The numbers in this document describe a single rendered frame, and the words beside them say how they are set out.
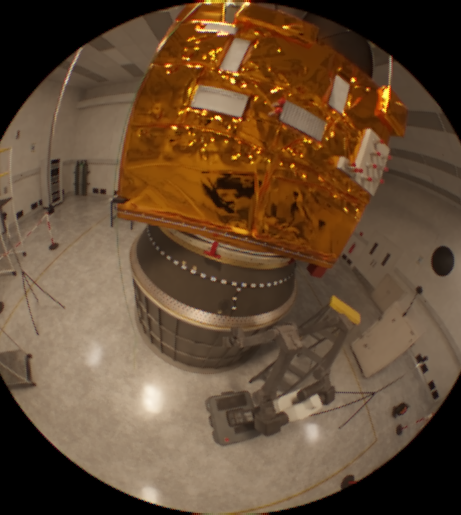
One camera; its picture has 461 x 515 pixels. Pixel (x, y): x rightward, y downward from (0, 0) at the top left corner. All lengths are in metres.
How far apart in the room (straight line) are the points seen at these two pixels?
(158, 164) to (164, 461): 2.75
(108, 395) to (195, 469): 1.32
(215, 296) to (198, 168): 0.91
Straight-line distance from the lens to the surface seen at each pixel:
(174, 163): 1.06
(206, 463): 2.39
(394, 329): 3.76
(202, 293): 1.28
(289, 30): 1.54
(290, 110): 1.21
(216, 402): 2.08
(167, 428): 2.28
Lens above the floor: 2.28
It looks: 31 degrees down
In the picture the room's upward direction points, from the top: 20 degrees clockwise
